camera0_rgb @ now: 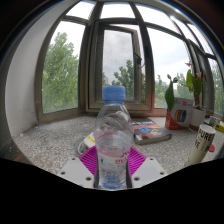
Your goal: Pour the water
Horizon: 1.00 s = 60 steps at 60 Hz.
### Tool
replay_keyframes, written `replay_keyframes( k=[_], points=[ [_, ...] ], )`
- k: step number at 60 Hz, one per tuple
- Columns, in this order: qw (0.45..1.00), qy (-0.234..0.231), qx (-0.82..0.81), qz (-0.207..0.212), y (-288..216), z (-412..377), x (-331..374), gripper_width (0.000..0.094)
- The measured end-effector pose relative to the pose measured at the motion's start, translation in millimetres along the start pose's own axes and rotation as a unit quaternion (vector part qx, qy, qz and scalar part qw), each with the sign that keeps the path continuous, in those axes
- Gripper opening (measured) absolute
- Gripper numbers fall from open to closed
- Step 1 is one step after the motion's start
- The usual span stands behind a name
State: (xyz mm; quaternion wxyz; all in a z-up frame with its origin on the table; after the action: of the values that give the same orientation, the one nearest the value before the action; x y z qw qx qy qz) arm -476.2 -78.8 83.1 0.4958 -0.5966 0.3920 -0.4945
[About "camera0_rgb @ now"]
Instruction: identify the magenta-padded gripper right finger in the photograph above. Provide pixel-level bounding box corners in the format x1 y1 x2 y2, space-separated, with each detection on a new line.
125 146 168 190

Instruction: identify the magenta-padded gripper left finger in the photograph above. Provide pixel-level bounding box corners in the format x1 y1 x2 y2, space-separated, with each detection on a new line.
56 145 100 190

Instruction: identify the clear blue-capped water bottle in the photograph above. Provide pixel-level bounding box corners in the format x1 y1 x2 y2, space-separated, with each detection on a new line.
93 85 135 191

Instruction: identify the dark book with colourful cover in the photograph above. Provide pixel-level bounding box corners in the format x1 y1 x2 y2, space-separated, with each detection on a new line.
131 118 173 146

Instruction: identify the white mug with black lettering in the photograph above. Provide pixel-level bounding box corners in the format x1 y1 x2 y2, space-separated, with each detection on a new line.
188 123 217 165

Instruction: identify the red and white filament box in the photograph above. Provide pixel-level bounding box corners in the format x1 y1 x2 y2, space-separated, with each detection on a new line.
164 97 194 131

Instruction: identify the potted plant with red flowers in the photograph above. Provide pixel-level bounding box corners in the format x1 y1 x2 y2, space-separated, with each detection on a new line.
164 61 208 132

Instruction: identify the small blue-green box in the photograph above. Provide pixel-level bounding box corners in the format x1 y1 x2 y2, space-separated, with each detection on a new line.
208 115 221 130

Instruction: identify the grey framed window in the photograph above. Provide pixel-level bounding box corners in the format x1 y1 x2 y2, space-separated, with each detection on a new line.
33 0 224 125

